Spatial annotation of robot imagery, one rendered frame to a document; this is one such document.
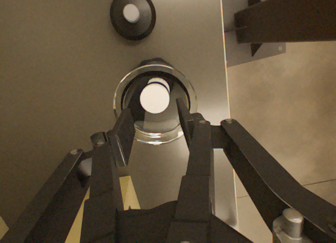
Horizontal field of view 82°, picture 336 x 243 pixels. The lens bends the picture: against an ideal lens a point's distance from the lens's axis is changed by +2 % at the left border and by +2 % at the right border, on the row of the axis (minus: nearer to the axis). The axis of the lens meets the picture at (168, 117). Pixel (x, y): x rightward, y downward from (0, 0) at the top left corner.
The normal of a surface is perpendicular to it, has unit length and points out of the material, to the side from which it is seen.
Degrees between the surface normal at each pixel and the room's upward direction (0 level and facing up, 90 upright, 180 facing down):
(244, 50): 0
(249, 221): 0
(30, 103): 0
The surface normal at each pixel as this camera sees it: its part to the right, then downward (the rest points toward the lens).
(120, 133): 0.98, -0.19
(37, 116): 0.07, 0.35
